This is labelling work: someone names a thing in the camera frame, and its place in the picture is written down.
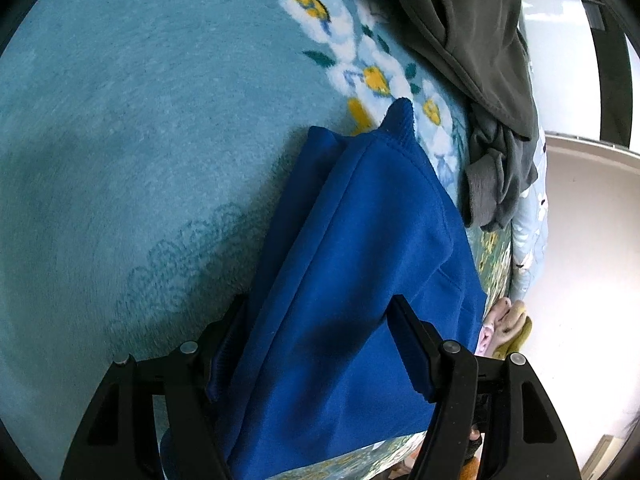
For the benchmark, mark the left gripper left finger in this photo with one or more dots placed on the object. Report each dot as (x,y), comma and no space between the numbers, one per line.
(116,438)

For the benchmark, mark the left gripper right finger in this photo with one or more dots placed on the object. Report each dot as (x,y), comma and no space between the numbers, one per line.
(523,435)

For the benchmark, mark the blue sweatshirt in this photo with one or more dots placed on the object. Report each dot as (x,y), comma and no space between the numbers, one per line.
(306,369)

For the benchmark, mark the grey floral duvet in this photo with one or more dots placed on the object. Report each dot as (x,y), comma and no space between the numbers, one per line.
(530,227)

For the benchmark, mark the teal floral bed blanket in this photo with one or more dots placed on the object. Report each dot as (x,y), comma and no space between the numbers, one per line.
(145,146)

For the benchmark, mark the dark grey pants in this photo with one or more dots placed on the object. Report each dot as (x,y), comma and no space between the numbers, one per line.
(477,46)

